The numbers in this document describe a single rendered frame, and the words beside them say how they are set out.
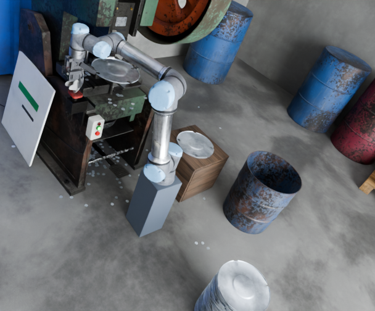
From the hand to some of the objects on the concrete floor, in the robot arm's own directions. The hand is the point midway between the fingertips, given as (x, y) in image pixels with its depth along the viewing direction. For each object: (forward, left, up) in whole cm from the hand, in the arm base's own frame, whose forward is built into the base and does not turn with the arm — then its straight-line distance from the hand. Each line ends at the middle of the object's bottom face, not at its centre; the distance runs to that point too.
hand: (75, 90), depth 173 cm
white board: (+50, +8, -76) cm, 92 cm away
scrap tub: (-72, -116, -76) cm, 156 cm away
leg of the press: (+38, -1, -76) cm, 85 cm away
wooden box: (-21, -88, -76) cm, 118 cm away
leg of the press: (+45, -54, -76) cm, 104 cm away
